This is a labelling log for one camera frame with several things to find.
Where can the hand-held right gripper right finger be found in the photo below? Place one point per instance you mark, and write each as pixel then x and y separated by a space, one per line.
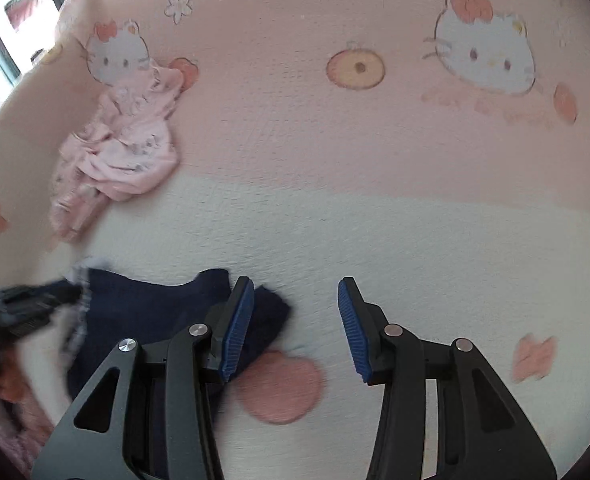
pixel 352 330

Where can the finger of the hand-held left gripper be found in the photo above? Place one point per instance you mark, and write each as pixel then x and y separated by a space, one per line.
pixel 30 305

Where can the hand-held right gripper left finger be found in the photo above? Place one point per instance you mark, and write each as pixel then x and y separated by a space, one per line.
pixel 235 330

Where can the navy blue garment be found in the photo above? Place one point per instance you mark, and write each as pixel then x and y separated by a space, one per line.
pixel 140 305

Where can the pink printed pajama pants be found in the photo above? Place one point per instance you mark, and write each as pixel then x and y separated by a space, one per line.
pixel 72 200

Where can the pink cat printed blanket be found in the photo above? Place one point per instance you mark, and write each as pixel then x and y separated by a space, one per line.
pixel 375 210

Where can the person's pink clothing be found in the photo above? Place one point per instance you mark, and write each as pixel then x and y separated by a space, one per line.
pixel 22 440

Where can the pink printed pajama top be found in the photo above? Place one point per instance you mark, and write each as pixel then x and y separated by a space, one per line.
pixel 135 140

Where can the window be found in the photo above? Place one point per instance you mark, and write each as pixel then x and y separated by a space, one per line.
pixel 20 15

